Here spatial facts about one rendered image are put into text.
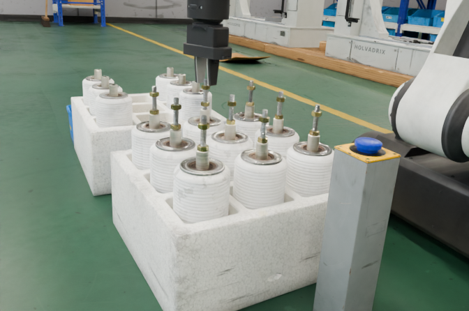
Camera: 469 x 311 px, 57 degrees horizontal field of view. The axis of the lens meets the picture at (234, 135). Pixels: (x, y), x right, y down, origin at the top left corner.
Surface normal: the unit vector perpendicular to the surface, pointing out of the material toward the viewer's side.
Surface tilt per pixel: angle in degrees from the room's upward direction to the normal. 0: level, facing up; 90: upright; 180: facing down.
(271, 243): 90
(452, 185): 46
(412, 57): 90
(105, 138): 90
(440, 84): 54
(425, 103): 62
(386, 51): 90
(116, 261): 0
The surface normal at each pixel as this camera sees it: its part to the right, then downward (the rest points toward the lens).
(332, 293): -0.87, 0.11
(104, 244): 0.05, -0.95
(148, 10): 0.47, 0.30
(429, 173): -0.60, -0.59
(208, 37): -0.66, 0.21
